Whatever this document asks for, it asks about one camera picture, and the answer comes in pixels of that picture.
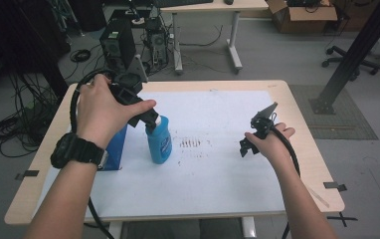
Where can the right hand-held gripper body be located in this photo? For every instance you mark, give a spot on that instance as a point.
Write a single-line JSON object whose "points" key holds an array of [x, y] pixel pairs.
{"points": [[263, 122]]}

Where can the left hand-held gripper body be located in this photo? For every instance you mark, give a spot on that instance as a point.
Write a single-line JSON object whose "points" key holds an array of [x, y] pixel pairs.
{"points": [[126, 89]]}

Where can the blue spray bottle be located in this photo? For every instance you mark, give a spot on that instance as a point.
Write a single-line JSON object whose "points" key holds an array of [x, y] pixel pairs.
{"points": [[159, 141]]}

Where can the person's right hand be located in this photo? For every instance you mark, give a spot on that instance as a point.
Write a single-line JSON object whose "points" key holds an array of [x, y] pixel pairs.
{"points": [[272, 146]]}

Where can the person's left hand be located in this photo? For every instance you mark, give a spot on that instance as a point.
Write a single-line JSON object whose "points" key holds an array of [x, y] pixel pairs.
{"points": [[100, 111]]}

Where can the blue box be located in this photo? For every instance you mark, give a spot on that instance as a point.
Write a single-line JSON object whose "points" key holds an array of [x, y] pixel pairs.
{"points": [[115, 151]]}

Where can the black computer tower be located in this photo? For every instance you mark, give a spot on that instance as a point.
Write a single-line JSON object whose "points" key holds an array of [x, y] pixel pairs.
{"points": [[116, 43]]}

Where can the white table mat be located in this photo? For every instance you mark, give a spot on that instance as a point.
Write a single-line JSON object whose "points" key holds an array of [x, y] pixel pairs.
{"points": [[208, 186]]}

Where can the black wristwatch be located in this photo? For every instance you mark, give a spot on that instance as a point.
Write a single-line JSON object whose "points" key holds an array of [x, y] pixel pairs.
{"points": [[77, 151]]}

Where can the white table leg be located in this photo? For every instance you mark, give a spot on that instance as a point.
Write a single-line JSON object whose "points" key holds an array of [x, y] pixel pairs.
{"points": [[115, 230], [248, 228]]}

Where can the grey floor mat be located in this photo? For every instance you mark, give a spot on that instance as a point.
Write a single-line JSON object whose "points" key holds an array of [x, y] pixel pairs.
{"points": [[342, 122]]}

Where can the black tape strip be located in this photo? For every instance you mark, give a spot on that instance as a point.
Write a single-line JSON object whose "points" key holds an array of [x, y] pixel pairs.
{"points": [[28, 174], [334, 186]]}

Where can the person's dark trousers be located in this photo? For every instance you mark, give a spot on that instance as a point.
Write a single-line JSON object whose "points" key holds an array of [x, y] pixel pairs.
{"points": [[181, 229]]}

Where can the black office chair base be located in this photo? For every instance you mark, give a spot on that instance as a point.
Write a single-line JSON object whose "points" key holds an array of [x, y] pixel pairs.
{"points": [[345, 58]]}

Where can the black keyboard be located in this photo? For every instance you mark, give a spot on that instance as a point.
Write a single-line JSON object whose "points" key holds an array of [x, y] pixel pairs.
{"points": [[184, 2]]}

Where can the open cardboard box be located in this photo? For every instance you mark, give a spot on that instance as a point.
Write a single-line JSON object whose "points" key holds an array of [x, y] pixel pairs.
{"points": [[302, 16]]}

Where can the black tape cross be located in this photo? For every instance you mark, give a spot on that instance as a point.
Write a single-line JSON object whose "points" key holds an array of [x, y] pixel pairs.
{"points": [[343, 219]]}

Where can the white-legged wooden desk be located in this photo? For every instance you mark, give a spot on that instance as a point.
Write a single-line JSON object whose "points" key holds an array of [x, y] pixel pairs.
{"points": [[211, 5]]}

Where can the black computer mouse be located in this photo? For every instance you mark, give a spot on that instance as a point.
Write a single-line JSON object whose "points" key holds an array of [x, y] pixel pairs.
{"points": [[228, 1]]}

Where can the black metal post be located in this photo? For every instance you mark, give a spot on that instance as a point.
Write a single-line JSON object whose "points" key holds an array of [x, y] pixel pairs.
{"points": [[353, 56]]}

